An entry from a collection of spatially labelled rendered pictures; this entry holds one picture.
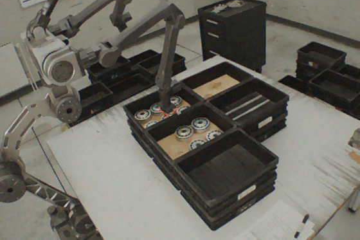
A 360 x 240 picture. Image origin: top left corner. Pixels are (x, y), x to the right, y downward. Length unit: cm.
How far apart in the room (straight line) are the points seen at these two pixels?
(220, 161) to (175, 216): 35
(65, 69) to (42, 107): 48
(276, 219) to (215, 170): 37
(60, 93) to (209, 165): 83
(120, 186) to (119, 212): 17
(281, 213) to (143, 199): 69
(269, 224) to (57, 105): 116
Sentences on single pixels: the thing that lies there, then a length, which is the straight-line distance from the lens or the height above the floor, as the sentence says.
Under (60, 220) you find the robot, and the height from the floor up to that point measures 28.
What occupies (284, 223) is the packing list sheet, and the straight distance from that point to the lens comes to 151.
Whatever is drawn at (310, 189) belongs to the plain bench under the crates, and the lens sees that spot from 165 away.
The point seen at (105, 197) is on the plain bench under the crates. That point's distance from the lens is 172.
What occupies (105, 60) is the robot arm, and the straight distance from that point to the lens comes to 132.
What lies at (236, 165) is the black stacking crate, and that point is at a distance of 155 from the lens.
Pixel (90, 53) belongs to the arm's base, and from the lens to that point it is 131.
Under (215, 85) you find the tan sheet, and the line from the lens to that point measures 212.
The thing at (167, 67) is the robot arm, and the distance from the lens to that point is 159.
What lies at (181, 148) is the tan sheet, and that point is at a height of 83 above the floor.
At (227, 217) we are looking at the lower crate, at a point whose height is 73.
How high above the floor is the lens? 197
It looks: 35 degrees down
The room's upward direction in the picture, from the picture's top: 9 degrees counter-clockwise
